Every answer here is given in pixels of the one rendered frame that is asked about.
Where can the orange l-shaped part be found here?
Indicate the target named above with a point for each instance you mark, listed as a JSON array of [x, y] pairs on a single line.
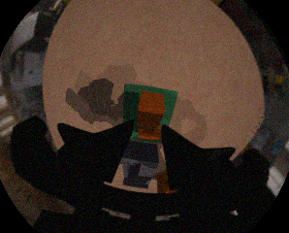
[[150, 111]]

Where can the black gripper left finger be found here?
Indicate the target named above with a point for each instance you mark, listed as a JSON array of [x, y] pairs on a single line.
[[106, 147]]

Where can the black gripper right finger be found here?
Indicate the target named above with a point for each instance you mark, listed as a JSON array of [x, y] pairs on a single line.
[[184, 160]]

